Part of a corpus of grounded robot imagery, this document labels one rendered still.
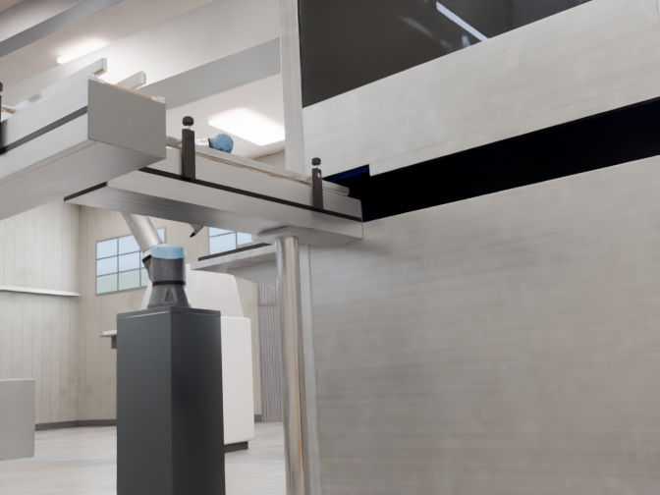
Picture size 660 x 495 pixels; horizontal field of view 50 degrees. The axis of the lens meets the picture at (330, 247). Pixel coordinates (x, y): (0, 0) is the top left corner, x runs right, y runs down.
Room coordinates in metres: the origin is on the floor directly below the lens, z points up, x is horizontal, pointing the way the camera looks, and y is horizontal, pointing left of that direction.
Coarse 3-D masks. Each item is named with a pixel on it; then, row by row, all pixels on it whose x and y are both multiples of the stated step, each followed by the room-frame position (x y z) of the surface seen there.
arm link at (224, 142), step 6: (198, 138) 2.46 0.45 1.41; (204, 138) 2.46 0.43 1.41; (210, 138) 2.46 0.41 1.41; (216, 138) 2.44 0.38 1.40; (222, 138) 2.45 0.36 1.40; (228, 138) 2.46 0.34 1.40; (204, 144) 2.45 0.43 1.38; (210, 144) 2.45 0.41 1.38; (216, 144) 2.44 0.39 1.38; (222, 144) 2.45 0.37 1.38; (228, 144) 2.46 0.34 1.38; (180, 150) 2.42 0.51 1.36; (222, 150) 2.45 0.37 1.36; (228, 150) 2.46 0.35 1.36
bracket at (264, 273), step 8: (256, 264) 1.98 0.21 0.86; (264, 264) 1.96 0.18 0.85; (272, 264) 1.94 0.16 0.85; (232, 272) 2.04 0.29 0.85; (240, 272) 2.02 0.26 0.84; (248, 272) 2.00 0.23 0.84; (256, 272) 1.98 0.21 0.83; (264, 272) 1.96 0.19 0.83; (272, 272) 1.94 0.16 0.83; (248, 280) 2.00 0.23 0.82; (256, 280) 1.98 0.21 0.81; (264, 280) 1.96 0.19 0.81; (272, 280) 1.94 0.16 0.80; (272, 288) 1.95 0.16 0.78
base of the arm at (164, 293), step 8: (168, 280) 2.38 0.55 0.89; (176, 280) 2.39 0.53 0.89; (152, 288) 2.41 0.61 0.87; (160, 288) 2.38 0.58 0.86; (168, 288) 2.38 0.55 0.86; (176, 288) 2.39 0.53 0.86; (184, 288) 2.42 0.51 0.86; (152, 296) 2.39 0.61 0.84; (160, 296) 2.37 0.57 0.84; (168, 296) 2.38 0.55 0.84; (176, 296) 2.38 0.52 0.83; (184, 296) 2.40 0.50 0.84; (152, 304) 2.37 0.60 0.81; (160, 304) 2.36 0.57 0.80; (168, 304) 2.36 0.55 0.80; (176, 304) 2.37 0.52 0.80; (184, 304) 2.39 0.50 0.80
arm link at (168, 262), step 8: (152, 248) 2.41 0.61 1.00; (160, 248) 2.38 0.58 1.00; (168, 248) 2.38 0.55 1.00; (176, 248) 2.39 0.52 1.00; (184, 248) 2.43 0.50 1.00; (152, 256) 2.40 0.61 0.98; (160, 256) 2.38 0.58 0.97; (168, 256) 2.38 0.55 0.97; (176, 256) 2.39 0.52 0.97; (184, 256) 2.42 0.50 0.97; (152, 264) 2.40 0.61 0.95; (160, 264) 2.38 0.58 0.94; (168, 264) 2.38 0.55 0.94; (176, 264) 2.39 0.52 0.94; (184, 264) 2.42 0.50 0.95; (152, 272) 2.41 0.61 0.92; (160, 272) 2.38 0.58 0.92; (168, 272) 2.38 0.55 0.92; (176, 272) 2.39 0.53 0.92; (184, 272) 2.42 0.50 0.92; (152, 280) 2.41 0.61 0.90; (160, 280) 2.38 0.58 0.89; (184, 280) 2.42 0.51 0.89
